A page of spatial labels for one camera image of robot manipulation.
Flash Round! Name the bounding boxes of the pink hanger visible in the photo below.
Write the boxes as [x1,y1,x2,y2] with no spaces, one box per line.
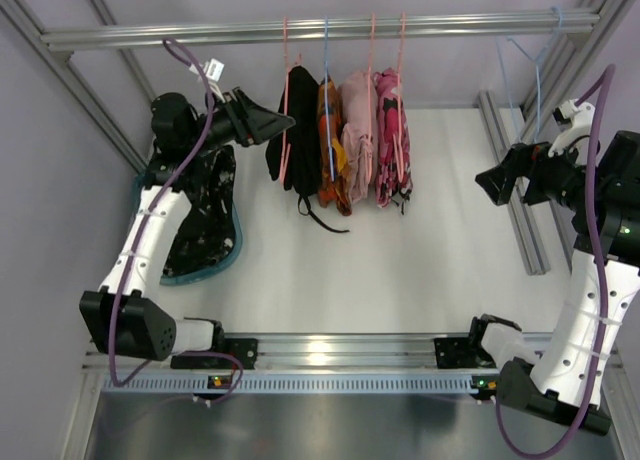
[393,13,406,181]
[366,13,376,185]
[279,17,302,185]

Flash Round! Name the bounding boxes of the plain black trousers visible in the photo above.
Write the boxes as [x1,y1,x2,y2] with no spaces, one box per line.
[265,65,348,234]

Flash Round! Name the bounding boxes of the blue hanger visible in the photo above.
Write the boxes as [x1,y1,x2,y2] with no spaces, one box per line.
[323,16,335,182]
[495,6,564,142]

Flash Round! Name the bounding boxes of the black white patterned trousers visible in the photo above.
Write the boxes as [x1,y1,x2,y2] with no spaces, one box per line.
[162,145,236,276]

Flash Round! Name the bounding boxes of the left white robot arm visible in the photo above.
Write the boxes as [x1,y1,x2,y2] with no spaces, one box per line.
[80,88,295,361]

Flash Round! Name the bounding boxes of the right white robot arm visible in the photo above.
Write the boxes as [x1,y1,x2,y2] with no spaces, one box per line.
[473,131,639,435]

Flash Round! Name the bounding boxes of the orange camouflage trousers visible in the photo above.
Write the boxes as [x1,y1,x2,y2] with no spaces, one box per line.
[316,77,352,216]

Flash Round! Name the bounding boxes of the light pink trousers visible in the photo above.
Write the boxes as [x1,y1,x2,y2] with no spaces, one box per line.
[338,70,378,204]

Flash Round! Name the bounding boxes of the pink camouflage trousers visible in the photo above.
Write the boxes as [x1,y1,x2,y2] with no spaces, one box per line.
[374,68,413,213]

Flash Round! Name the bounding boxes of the right aluminium floor extrusion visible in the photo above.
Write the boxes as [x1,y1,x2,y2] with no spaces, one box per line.
[477,90,551,276]

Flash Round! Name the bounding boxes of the teal plastic bin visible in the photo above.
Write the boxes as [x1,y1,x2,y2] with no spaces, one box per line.
[131,173,244,287]

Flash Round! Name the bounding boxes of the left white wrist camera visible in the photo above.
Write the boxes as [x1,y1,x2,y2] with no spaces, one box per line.
[189,58,225,102]

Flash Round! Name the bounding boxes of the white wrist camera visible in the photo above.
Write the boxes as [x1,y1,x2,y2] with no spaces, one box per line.
[548,99,595,158]
[189,58,225,102]

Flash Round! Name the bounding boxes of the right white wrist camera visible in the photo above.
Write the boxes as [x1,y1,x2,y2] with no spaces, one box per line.
[548,99,595,158]

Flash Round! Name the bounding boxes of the right aluminium frame beam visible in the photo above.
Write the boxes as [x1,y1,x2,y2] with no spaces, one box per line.
[521,0,636,143]

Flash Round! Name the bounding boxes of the aluminium frame beam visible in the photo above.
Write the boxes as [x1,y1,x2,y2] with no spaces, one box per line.
[1,0,146,173]
[521,0,636,143]

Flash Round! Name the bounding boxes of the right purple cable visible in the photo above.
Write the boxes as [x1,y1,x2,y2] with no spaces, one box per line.
[493,63,617,457]

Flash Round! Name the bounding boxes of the aluminium hanging rail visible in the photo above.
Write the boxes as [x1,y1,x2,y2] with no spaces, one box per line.
[40,8,600,52]

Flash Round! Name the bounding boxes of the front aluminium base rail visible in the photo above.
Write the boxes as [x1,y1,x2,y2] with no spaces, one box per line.
[79,329,624,396]

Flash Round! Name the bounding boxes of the left aluminium frame beam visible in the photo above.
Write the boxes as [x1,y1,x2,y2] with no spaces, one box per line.
[1,0,146,173]

